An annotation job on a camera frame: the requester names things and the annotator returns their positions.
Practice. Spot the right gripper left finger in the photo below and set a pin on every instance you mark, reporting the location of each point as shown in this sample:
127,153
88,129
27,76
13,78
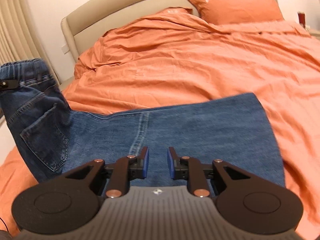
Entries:
112,179

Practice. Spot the beige pleated curtain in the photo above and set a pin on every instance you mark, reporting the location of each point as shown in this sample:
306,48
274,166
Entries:
19,40

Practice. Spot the white wall socket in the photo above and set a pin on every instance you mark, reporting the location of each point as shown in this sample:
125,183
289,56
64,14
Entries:
65,49

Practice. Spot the blue denim jeans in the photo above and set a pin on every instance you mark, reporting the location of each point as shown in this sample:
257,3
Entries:
53,139

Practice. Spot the orange duvet cover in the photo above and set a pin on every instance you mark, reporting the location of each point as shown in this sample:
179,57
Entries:
174,59

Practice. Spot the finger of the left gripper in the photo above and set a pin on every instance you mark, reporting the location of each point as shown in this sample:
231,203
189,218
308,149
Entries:
8,84

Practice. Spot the white nightstand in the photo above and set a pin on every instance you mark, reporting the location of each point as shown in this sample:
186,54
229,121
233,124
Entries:
313,32

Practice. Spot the beige upholstered headboard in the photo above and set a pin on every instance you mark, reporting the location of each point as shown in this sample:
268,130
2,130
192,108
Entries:
82,27

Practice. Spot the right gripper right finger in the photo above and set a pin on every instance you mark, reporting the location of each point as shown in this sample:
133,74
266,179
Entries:
203,179

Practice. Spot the orange pillow with logo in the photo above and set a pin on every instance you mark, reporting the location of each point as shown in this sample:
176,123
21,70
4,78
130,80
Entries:
221,12

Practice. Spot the dark red box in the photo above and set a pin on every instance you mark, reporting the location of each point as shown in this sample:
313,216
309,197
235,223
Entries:
301,19

